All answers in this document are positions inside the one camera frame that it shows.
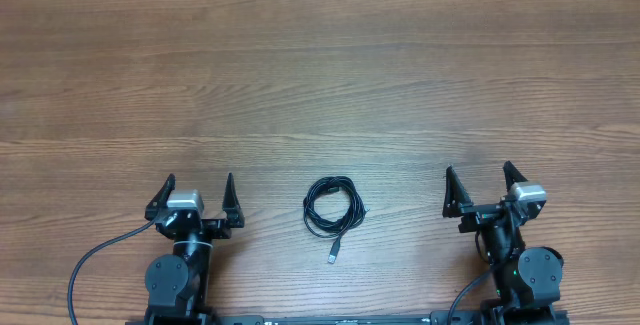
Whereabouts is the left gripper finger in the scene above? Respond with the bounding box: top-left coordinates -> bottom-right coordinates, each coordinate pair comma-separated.
222,173 -> 245,228
144,174 -> 176,221

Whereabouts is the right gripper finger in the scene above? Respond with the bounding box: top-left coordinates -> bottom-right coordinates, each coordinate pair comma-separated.
442,165 -> 474,218
503,161 -> 528,191

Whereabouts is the black USB cable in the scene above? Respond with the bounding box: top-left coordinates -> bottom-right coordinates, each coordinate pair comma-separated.
302,175 -> 370,266

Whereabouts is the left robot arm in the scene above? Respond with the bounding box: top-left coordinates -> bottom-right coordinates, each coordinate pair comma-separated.
144,174 -> 245,325

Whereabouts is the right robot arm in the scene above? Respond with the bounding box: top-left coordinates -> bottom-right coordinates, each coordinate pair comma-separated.
432,161 -> 570,325

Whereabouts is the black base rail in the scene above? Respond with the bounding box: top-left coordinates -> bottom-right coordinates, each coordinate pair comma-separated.
125,310 -> 571,325

